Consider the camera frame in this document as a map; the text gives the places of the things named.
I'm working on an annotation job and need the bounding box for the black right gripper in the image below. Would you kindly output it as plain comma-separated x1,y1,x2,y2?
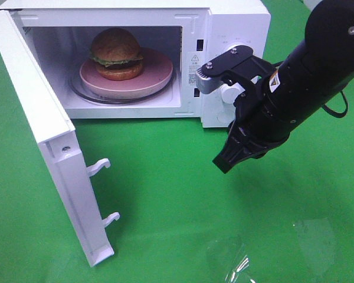
212,79,290,173

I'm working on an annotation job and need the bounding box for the round door release button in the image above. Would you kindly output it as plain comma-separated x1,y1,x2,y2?
217,110,235,124

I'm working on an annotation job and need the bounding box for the pink round plate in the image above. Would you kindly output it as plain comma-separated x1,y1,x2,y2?
79,47,173,100

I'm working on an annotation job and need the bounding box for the burger with lettuce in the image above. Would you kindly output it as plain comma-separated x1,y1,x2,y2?
90,28,143,81

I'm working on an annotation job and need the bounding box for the white microwave door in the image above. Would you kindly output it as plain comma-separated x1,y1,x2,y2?
0,10,120,266

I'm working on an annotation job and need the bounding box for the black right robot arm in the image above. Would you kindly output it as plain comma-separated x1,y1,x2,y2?
204,1,354,172

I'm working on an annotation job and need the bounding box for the upper white power knob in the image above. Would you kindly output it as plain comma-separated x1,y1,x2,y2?
225,42,253,54

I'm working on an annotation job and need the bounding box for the white microwave oven body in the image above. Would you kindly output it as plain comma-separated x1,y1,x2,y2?
0,1,271,127

